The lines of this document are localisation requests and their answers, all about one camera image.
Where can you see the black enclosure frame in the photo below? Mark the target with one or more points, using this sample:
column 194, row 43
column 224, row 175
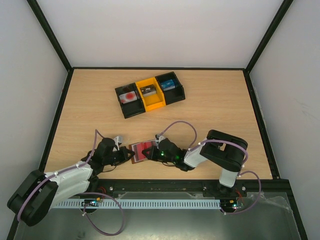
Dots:
column 273, row 185

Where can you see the yellow middle bin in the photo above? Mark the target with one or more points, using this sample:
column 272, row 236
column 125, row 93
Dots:
column 151, row 102

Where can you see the black bin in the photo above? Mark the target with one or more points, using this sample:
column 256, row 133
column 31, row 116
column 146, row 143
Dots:
column 133, row 108
column 174, row 95

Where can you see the right black bin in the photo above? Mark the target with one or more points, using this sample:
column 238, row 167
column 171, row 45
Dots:
column 174, row 95

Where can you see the light blue cable duct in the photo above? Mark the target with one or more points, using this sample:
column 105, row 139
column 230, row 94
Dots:
column 175, row 204

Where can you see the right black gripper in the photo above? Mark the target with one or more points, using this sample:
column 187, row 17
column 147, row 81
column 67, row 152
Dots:
column 156, row 152

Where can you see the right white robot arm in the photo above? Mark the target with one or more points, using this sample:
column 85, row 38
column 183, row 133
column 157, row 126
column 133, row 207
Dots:
column 225, row 150

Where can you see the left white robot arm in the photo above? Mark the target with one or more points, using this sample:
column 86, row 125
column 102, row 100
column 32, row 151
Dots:
column 41, row 191

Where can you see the left black bin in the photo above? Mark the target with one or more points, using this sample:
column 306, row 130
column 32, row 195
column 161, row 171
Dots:
column 133, row 108

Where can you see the brown leather card holder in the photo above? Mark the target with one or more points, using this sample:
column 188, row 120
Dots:
column 151, row 143

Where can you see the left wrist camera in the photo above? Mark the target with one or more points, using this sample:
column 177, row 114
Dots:
column 118, row 140

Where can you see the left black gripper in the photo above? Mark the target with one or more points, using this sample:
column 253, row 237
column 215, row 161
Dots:
column 124, row 151

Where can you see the grey vip card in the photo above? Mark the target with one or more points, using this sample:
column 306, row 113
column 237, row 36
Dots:
column 148, row 90

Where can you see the blue card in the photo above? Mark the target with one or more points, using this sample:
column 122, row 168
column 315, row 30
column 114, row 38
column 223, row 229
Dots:
column 168, row 85

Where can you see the red white card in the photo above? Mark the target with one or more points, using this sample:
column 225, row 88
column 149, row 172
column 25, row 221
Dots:
column 128, row 97

